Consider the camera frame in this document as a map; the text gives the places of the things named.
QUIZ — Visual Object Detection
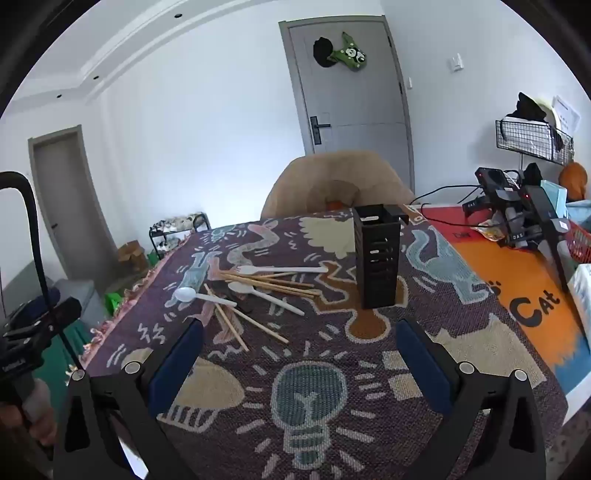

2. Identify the plain grey door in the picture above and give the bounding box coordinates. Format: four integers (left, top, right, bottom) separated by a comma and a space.
28, 124, 118, 287

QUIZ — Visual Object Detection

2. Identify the dark green cloth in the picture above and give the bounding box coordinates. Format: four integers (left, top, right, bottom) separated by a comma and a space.
39, 318, 95, 416

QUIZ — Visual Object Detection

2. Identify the black shoe rack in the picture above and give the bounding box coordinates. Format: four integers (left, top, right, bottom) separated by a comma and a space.
148, 212, 212, 261

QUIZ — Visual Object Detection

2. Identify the yellow snack packet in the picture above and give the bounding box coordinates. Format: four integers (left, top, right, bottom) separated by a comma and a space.
475, 219, 505, 241

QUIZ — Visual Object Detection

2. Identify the printed woven blanket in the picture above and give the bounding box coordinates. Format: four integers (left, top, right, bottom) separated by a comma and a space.
85, 210, 568, 480

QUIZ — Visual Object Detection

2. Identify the orange plush toy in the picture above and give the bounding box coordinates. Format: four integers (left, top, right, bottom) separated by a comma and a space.
558, 161, 589, 201

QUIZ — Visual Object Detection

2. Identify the black spare gripper device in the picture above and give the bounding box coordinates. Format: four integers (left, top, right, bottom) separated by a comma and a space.
463, 187, 543, 252
522, 185, 573, 294

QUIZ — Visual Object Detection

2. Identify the grey panelled door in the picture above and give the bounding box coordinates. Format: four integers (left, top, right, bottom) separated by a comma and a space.
278, 16, 415, 192

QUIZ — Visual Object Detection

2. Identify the red plastic basket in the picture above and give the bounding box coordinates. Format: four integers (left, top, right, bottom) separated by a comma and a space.
566, 222, 591, 264

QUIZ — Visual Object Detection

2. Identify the black power cable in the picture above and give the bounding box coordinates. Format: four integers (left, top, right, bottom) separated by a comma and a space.
411, 184, 481, 206

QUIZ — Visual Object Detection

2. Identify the black hat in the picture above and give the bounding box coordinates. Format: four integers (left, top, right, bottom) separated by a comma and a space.
313, 37, 334, 68

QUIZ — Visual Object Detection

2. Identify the green panda bag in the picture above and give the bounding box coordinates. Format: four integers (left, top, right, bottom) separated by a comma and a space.
329, 31, 368, 75

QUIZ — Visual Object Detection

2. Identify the teal tissue box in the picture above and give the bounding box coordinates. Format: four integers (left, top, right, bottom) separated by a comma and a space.
540, 180, 568, 217

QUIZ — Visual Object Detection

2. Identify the bunch of wooden chopsticks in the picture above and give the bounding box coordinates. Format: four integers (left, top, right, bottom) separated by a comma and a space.
203, 271, 322, 354

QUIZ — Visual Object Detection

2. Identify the tan upholstered chair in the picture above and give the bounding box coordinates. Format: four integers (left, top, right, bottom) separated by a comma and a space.
260, 150, 416, 220

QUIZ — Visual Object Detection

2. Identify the person's left hand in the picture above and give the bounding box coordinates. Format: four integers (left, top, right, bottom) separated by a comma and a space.
18, 401, 60, 457

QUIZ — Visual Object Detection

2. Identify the row of assorted shoes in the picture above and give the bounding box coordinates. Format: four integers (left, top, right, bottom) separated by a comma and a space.
152, 215, 199, 252

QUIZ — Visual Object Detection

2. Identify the grey sofa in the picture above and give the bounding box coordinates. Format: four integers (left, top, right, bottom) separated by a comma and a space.
0, 263, 107, 333

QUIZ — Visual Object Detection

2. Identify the black door handle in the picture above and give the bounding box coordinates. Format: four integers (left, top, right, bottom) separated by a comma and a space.
310, 115, 332, 143

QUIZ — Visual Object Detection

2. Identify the white paper sheet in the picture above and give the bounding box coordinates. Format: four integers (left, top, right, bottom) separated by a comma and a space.
551, 95, 581, 134

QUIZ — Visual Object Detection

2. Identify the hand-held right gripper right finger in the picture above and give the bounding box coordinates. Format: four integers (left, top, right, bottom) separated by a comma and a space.
394, 318, 548, 480

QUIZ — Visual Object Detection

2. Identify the black cloth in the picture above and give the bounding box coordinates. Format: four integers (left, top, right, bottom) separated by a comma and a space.
505, 92, 564, 151

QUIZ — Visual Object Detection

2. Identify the cardboard box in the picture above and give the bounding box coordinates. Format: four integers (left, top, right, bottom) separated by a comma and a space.
117, 240, 149, 275

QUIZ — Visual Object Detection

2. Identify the orange and red mat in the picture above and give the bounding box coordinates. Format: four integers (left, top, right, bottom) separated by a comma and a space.
418, 205, 591, 398

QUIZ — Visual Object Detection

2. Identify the white plastic bag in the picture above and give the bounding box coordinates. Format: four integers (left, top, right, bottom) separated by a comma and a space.
568, 263, 591, 333

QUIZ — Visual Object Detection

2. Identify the black wire basket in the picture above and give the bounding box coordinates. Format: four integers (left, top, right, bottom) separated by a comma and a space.
495, 119, 575, 166

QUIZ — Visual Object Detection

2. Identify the black slotted utensil holder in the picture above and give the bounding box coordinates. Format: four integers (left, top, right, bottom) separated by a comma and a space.
353, 203, 409, 310

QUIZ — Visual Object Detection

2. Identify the beige round plate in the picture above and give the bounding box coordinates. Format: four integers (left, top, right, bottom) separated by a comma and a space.
540, 96, 561, 125

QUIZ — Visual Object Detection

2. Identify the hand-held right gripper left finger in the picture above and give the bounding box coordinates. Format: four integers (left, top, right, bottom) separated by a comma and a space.
53, 318, 206, 480

